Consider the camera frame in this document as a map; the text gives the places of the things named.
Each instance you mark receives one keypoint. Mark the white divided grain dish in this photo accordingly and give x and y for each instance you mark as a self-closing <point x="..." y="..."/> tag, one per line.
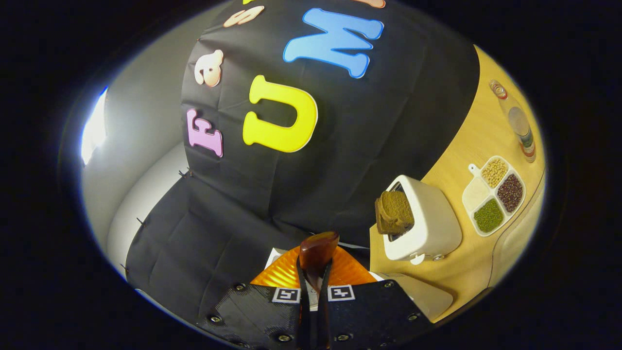
<point x="493" y="197"/>

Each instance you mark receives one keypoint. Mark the brown bread slice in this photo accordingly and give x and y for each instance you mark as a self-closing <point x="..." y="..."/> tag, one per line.
<point x="398" y="211"/>
<point x="379" y="214"/>

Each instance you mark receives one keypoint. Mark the white toaster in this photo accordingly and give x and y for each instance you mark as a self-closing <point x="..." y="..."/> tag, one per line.
<point x="432" y="223"/>

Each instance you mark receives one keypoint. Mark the black binder clip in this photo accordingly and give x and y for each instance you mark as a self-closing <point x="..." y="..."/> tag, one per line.
<point x="184" y="172"/>
<point x="141" y="221"/>

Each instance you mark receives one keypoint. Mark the white rice cooker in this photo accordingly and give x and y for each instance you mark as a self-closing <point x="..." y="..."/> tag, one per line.
<point x="427" y="296"/>

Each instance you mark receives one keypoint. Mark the clear plastic bottle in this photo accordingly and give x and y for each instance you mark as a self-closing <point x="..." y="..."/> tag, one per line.
<point x="517" y="121"/>

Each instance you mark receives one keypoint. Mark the wooden spoon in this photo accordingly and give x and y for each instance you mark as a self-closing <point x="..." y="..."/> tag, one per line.
<point x="318" y="250"/>

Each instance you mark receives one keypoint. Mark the black backdrop cloth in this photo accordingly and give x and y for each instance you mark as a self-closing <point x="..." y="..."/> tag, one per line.
<point x="364" y="126"/>

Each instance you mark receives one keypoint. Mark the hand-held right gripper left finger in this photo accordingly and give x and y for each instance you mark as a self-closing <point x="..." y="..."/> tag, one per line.
<point x="252" y="313"/>

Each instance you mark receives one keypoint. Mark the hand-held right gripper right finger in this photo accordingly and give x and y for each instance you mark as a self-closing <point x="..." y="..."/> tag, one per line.
<point x="374" y="313"/>

